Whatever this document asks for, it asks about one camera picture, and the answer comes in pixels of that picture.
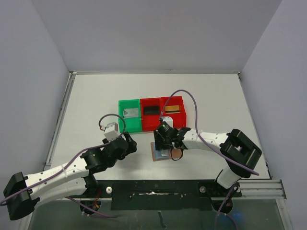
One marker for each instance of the white silver VIP card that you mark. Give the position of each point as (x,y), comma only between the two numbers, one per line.
(164,154)

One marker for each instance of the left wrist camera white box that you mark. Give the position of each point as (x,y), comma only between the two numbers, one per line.
(111,131)

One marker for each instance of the green plastic bin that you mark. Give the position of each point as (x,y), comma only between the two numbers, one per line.
(133,125)

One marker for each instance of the aluminium front rail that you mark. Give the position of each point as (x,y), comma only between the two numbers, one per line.
(250,189)

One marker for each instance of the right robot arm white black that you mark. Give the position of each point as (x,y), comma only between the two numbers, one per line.
(240,152)

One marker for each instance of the silver card in green bin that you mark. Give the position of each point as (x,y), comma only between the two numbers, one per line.
(131,113)

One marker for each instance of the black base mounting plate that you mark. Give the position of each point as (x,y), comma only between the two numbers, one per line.
(157,194)

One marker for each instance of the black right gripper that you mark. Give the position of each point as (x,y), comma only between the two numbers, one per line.
(161,141)

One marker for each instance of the middle red plastic bin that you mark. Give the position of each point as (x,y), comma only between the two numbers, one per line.
(150,122)

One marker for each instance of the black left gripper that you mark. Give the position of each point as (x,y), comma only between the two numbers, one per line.
(128,143)

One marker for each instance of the brown leather card holder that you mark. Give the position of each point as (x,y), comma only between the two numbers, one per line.
(174,154)

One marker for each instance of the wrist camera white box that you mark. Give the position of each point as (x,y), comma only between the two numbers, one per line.
(168,120)
(111,131)

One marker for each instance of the red plastic bin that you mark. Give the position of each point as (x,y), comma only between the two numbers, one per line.
(150,122)
(180,119)

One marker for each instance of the right red plastic bin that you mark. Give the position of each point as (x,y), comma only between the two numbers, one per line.
(180,119)

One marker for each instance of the gold card in bin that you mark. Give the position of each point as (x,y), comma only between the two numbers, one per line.
(172,109)

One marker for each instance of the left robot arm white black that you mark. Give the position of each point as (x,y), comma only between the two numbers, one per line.
(23,192)

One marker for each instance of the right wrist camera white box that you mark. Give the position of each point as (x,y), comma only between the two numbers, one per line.
(168,120)

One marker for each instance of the black card in bin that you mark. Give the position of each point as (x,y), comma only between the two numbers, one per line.
(151,110)

